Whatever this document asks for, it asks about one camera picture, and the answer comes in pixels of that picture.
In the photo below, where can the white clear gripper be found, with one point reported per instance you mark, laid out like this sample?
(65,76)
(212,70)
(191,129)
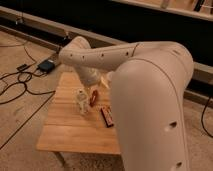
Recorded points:
(81,99)

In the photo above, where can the wooden table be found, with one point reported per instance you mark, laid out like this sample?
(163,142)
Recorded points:
(66,130)

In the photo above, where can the small black plug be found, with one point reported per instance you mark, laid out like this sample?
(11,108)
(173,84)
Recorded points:
(22,67)

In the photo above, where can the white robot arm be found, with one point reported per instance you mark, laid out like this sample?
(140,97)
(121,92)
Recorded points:
(146,95)

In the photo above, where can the black power adapter box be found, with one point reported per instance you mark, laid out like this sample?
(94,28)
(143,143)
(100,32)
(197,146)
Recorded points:
(46,66)

